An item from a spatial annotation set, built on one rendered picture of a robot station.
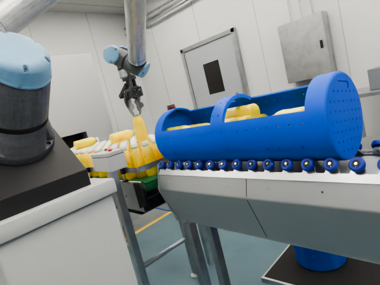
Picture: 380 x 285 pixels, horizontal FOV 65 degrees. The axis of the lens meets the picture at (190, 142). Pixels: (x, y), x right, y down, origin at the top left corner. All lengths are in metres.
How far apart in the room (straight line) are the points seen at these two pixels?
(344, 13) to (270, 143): 3.60
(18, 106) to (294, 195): 0.85
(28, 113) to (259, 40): 4.43
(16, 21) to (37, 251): 0.58
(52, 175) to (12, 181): 0.09
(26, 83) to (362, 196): 0.91
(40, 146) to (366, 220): 0.92
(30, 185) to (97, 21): 6.02
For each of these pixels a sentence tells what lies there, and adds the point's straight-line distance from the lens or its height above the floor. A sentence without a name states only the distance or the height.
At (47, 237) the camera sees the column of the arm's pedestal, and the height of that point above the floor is 1.02.
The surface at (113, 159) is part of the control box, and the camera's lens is 1.58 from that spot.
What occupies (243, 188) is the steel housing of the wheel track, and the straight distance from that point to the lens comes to 1.20.
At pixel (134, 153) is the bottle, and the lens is 1.70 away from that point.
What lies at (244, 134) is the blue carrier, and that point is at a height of 1.09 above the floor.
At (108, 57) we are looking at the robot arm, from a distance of 1.61.
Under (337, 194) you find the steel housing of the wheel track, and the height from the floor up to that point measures 0.87.
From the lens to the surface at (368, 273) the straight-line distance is 1.96.
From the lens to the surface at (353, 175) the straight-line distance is 1.00.
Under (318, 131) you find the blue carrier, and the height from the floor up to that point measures 1.08.
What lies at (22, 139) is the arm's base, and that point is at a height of 1.26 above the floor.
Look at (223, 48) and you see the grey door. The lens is 5.28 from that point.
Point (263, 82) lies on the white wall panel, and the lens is 4.97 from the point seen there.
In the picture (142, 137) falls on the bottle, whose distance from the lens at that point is 1.72.
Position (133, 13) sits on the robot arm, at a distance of 1.29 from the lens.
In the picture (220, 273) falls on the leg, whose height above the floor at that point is 0.25.
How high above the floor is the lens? 1.25
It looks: 8 degrees down
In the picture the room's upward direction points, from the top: 14 degrees counter-clockwise
